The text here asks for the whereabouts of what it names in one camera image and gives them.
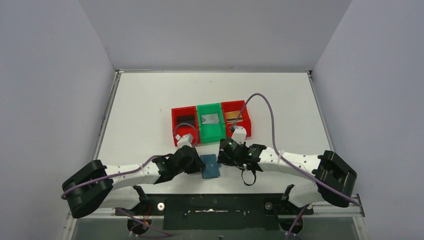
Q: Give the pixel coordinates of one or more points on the gold credit card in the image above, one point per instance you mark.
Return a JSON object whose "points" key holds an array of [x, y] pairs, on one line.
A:
{"points": [[232, 117]]}

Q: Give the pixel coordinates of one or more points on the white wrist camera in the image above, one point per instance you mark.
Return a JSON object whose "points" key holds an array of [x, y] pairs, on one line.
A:
{"points": [[239, 134], [184, 140]]}

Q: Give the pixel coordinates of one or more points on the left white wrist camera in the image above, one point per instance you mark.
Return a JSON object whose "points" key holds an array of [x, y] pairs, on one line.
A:
{"points": [[184, 140]]}

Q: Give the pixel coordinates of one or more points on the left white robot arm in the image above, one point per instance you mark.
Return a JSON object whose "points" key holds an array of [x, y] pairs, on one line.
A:
{"points": [[97, 185]]}

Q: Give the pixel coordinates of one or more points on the teal card holder wallet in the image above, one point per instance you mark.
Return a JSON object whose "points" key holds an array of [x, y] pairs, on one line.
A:
{"points": [[212, 167]]}

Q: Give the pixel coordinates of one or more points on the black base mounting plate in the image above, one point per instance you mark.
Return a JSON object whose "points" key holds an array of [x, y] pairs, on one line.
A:
{"points": [[267, 211]]}

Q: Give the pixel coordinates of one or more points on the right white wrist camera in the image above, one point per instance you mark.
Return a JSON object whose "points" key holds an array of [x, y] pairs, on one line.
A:
{"points": [[239, 134]]}

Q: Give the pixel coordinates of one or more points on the red plastic bin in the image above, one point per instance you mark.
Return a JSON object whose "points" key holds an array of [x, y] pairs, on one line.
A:
{"points": [[184, 128], [231, 110]]}

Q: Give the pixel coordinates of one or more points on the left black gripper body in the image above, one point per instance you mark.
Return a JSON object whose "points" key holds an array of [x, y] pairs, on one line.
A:
{"points": [[197, 163]]}

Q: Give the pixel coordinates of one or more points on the green plastic bin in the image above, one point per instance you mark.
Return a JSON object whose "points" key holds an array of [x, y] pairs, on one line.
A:
{"points": [[211, 133]]}

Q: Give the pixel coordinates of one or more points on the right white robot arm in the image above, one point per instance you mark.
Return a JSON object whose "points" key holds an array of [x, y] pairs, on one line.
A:
{"points": [[330, 178]]}

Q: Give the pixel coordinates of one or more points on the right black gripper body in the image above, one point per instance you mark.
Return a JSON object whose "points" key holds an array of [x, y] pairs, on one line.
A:
{"points": [[224, 153]]}

